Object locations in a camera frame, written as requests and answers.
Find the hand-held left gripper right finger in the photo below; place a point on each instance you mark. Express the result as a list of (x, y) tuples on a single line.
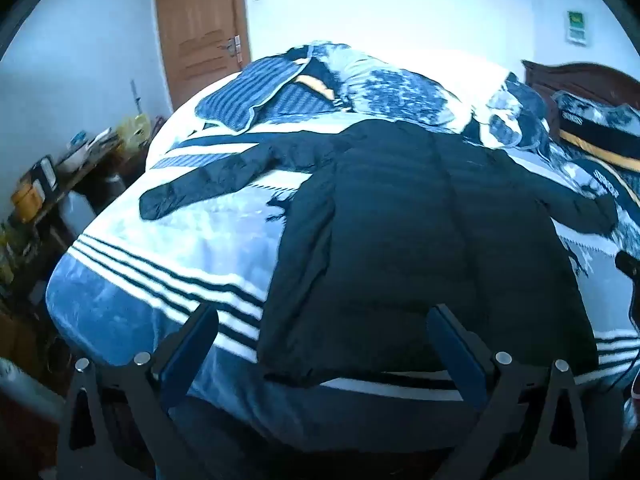
[(452, 345)]

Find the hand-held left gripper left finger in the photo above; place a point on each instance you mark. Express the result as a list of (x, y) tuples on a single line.
[(192, 345)]

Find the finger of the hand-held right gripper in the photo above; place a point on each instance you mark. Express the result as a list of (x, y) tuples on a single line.
[(627, 262)]

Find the black puffer jacket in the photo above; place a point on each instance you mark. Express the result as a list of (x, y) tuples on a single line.
[(400, 235)]

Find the blue white striped blanket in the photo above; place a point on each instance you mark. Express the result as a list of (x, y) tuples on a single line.
[(175, 240)]

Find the navy pillow with yellow stripe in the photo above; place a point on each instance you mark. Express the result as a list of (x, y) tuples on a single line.
[(600, 130)]

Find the dark wooden headboard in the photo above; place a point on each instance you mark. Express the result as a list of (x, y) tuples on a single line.
[(585, 82)]

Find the cluttered wooden side table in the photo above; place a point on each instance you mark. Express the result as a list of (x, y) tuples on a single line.
[(60, 180)]

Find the yellow plastic bag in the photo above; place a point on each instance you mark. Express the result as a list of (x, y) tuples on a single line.
[(132, 132)]

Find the blue striped pillow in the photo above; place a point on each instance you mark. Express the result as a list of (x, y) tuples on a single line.
[(250, 92)]

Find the blue white patterned quilt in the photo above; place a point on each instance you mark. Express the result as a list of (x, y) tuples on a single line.
[(395, 85)]

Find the wooden door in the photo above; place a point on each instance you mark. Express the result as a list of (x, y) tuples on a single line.
[(200, 30)]

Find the green white wall poster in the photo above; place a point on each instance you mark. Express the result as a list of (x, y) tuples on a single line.
[(576, 25)]

